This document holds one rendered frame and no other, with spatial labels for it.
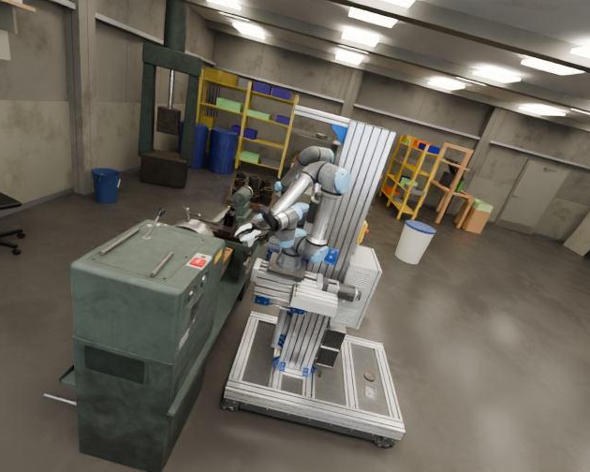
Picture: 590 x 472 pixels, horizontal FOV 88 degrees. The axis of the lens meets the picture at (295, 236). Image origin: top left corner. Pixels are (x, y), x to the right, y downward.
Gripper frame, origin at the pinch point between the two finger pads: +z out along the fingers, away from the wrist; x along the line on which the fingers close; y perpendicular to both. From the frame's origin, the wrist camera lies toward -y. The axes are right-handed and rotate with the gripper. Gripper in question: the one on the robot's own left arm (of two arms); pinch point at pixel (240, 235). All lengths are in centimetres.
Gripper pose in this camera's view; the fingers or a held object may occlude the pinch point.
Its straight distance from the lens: 118.0
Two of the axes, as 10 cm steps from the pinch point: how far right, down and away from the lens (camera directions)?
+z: -6.3, 3.5, -7.0
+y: -2.3, 7.7, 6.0
